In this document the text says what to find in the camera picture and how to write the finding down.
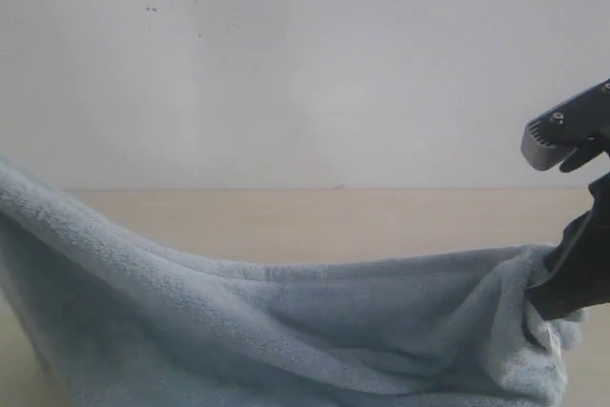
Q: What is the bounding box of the light blue terry towel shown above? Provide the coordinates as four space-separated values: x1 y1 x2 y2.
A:
1 161 585 406

